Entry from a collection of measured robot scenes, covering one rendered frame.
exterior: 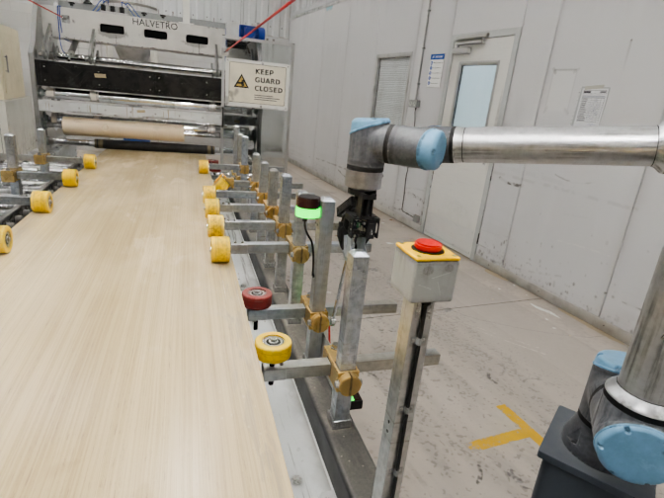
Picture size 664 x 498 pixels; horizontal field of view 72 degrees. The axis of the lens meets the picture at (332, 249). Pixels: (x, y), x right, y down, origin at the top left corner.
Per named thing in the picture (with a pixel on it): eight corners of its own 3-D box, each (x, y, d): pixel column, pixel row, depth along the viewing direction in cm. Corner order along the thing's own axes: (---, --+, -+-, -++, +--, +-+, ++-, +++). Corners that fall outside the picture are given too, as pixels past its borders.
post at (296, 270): (296, 328, 154) (306, 189, 139) (298, 333, 151) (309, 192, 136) (286, 329, 153) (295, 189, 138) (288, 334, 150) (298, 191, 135)
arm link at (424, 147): (451, 128, 106) (400, 123, 111) (441, 129, 96) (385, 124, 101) (444, 169, 109) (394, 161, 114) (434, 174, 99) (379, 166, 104)
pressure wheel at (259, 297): (267, 321, 129) (270, 284, 125) (272, 335, 122) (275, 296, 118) (239, 322, 127) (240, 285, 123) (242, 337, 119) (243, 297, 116)
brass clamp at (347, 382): (343, 361, 112) (345, 343, 110) (363, 395, 100) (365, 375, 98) (319, 363, 110) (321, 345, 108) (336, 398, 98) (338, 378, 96)
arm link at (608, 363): (639, 411, 121) (661, 354, 116) (652, 453, 107) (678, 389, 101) (577, 392, 127) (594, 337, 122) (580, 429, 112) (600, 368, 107)
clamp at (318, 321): (315, 309, 134) (317, 293, 132) (328, 332, 121) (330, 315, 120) (296, 310, 132) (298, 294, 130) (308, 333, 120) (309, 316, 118)
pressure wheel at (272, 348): (265, 369, 107) (268, 325, 103) (294, 380, 104) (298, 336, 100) (245, 386, 100) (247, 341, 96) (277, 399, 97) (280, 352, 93)
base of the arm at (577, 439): (568, 414, 133) (578, 385, 130) (644, 447, 123) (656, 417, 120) (554, 450, 119) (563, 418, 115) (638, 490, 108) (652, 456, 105)
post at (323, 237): (316, 359, 131) (332, 195, 115) (319, 366, 128) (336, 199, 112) (304, 360, 130) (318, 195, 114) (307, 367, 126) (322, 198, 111)
